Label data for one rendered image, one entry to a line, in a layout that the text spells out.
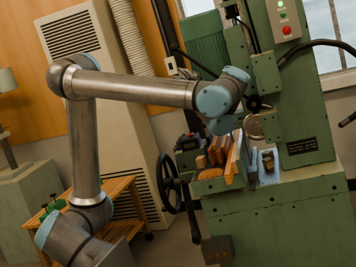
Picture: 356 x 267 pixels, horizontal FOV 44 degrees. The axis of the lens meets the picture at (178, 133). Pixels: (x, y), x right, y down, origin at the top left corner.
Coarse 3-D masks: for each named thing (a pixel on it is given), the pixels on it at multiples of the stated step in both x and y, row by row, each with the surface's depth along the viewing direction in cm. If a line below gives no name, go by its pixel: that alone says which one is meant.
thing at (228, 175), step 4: (232, 140) 197; (232, 148) 186; (232, 152) 182; (228, 156) 178; (228, 160) 174; (228, 164) 169; (228, 168) 165; (228, 172) 161; (232, 172) 167; (224, 176) 160; (228, 176) 160; (232, 176) 165; (228, 180) 160; (232, 180) 163; (228, 184) 161
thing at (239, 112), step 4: (236, 112) 189; (240, 112) 187; (236, 116) 188; (240, 116) 187; (244, 116) 187; (236, 120) 188; (236, 124) 189; (240, 124) 189; (236, 128) 189; (240, 128) 189
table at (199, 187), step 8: (248, 144) 210; (248, 152) 203; (208, 160) 194; (224, 160) 188; (248, 160) 196; (200, 168) 186; (208, 168) 183; (224, 168) 178; (184, 176) 196; (192, 176) 195; (216, 176) 172; (240, 176) 169; (192, 184) 173; (200, 184) 173; (208, 184) 172; (216, 184) 172; (224, 184) 171; (232, 184) 170; (240, 184) 170; (200, 192) 174; (208, 192) 173; (216, 192) 173
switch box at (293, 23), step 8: (272, 0) 159; (280, 0) 158; (288, 0) 158; (272, 8) 159; (288, 8) 159; (296, 8) 158; (272, 16) 160; (288, 16) 159; (296, 16) 159; (272, 24) 161; (280, 24) 161; (288, 24) 160; (296, 24) 160; (272, 32) 162; (280, 32) 161; (296, 32) 160; (280, 40) 162; (288, 40) 162
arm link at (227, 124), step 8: (200, 112) 145; (232, 112) 140; (208, 120) 141; (216, 120) 138; (224, 120) 139; (232, 120) 140; (208, 128) 142; (216, 128) 140; (224, 128) 141; (232, 128) 143
